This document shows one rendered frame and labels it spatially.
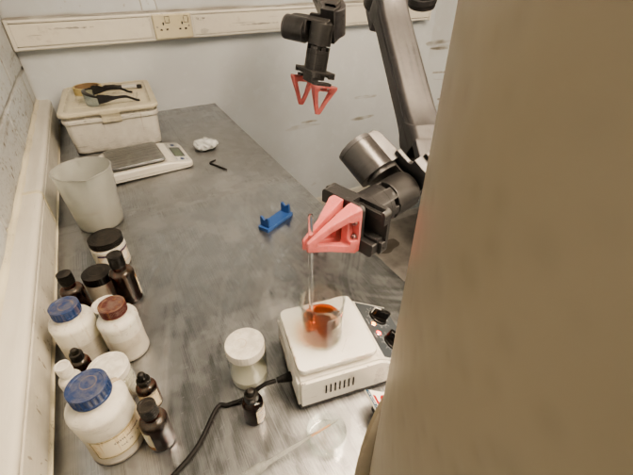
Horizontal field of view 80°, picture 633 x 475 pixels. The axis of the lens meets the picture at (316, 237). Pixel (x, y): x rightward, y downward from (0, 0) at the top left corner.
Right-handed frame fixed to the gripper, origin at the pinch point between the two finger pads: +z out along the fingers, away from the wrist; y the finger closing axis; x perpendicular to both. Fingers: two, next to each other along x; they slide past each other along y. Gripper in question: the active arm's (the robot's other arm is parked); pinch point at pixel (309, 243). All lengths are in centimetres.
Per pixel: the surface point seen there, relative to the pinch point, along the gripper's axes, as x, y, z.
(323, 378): 19.3, 5.4, 2.6
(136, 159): 22, -89, -10
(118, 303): 15.2, -24.0, 18.3
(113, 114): 14, -110, -14
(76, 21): -10, -144, -21
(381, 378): 23.4, 9.7, -5.8
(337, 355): 17.1, 5.3, -0.3
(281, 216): 25, -38, -25
